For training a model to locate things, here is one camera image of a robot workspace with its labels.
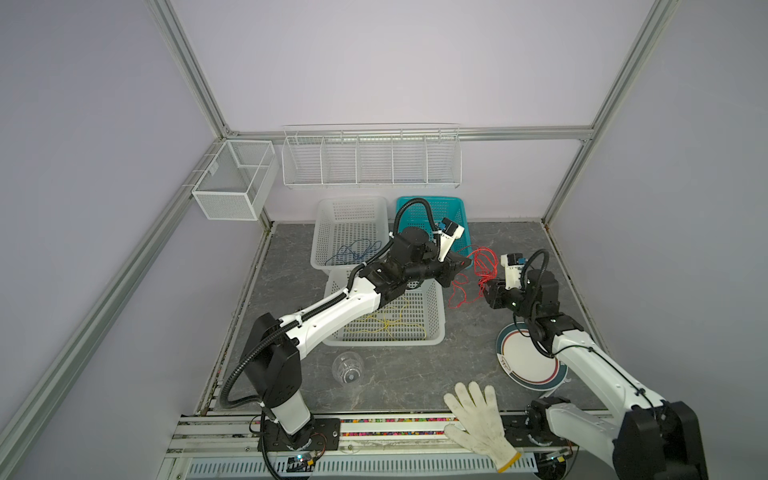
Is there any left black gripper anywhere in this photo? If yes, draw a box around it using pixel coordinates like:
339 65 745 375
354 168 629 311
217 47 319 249
405 244 472 289

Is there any red cable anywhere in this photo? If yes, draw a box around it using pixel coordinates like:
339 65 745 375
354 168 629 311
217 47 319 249
446 244 500 311

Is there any blue cable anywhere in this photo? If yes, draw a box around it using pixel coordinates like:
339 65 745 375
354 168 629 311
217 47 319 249
323 238 384 266

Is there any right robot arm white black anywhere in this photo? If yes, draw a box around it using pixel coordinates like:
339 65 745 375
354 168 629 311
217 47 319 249
481 249 708 479

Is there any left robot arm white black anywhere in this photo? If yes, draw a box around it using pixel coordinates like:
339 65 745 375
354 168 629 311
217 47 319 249
217 197 470 449

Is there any front white plastic basket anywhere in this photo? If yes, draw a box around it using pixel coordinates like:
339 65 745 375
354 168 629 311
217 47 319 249
323 279 445 347

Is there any white plastic basket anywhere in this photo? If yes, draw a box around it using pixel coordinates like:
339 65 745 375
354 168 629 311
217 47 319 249
310 196 389 273
323 279 445 347

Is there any white plate green rim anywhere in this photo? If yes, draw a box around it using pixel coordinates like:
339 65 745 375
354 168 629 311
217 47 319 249
495 324 569 392

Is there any teal plastic basket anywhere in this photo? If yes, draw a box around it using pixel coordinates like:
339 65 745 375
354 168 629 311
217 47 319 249
385 196 470 282

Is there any rear white plastic basket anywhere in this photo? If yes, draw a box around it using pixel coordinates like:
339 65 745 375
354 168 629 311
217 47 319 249
310 196 389 273

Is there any clear plastic cup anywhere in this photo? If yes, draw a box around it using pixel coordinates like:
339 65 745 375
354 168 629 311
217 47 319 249
331 351 364 385

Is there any white knit work glove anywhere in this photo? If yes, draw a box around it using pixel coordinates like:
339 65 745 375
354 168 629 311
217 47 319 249
444 381 522 473

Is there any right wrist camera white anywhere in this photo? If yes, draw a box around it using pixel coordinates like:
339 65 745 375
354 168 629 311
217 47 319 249
500 253 527 290

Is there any white wire rack shelf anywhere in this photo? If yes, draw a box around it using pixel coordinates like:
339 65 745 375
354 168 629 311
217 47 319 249
282 123 463 188

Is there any white mesh wall box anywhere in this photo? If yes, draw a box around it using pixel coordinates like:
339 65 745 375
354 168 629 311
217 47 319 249
192 140 279 221

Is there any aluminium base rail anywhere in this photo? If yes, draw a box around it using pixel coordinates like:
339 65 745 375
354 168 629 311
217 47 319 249
161 410 625 460

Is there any aluminium frame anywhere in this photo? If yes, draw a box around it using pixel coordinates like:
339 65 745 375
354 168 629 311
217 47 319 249
1 1 679 479

